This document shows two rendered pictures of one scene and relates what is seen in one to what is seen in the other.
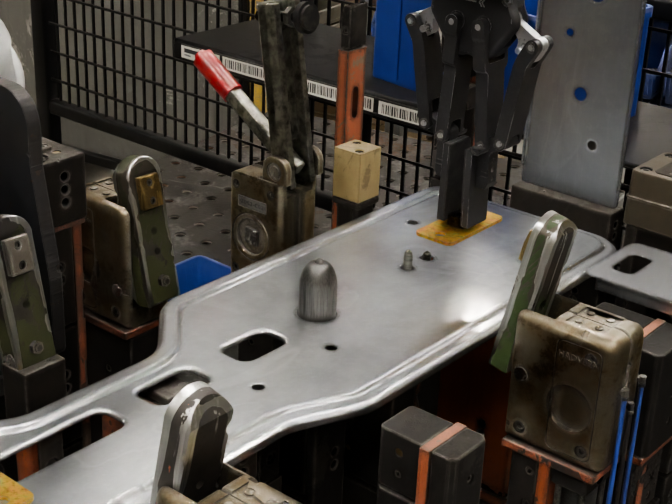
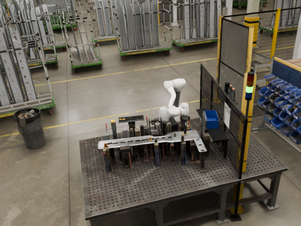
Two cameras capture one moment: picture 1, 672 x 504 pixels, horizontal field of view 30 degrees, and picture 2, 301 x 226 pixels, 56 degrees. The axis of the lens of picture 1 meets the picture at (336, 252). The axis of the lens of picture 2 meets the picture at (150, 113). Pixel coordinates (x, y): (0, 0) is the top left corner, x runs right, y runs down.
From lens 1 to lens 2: 3.14 m
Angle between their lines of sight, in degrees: 42
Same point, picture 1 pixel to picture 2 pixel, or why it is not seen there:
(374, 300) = (178, 136)
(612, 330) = (182, 142)
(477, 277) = (187, 137)
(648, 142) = (213, 131)
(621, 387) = (183, 145)
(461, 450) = (172, 145)
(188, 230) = (199, 124)
